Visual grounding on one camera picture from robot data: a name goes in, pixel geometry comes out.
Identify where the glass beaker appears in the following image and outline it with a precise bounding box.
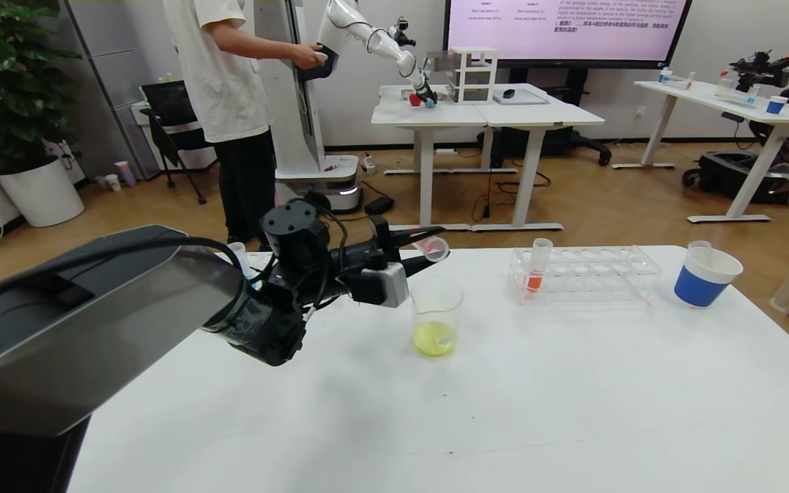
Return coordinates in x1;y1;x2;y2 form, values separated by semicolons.
411;277;465;358

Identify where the white drawer unit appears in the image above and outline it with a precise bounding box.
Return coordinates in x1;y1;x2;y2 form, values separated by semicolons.
448;47;499;105

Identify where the black display stand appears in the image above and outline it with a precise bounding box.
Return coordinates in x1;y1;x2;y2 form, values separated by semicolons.
477;67;612;167

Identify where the test tube with red liquid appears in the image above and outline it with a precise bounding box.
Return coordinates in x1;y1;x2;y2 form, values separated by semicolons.
527;238;555;295

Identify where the grey cabinet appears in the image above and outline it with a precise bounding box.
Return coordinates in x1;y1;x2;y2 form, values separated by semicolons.
62;0;179;180

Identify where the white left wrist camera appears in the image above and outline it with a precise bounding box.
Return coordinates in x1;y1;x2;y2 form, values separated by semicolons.
359;263;411;308

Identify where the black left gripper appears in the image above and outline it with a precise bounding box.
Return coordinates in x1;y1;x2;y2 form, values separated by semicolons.
329;214;451;277

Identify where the blue and white paper cup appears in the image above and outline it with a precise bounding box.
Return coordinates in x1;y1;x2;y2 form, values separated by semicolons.
673;245;744;309

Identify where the black chair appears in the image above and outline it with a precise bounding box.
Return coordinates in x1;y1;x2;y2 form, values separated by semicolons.
140;80;218;205

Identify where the person in white shirt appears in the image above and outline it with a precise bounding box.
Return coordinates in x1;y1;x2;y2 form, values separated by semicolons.
164;0;330;251

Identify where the white plant pot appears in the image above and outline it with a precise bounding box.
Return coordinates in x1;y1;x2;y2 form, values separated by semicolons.
0;154;86;227

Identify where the white desk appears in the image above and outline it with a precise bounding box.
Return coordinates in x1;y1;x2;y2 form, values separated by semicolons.
612;80;789;225
471;84;606;232
371;84;491;233

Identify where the grey tray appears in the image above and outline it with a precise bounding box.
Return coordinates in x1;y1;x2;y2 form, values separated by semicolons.
492;89;550;106

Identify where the green potted plant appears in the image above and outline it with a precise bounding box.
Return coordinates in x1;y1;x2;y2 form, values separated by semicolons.
0;0;84;175

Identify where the test tube with blue liquid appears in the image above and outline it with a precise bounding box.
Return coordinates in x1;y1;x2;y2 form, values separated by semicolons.
227;242;258;290

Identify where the black mobile robot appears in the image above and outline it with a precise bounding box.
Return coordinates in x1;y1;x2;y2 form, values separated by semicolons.
682;24;789;206

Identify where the white robot tower base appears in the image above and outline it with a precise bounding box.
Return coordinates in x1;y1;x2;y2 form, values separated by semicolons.
254;0;363;215

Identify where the large display screen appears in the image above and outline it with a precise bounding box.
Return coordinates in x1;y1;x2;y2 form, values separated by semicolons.
442;0;695;70

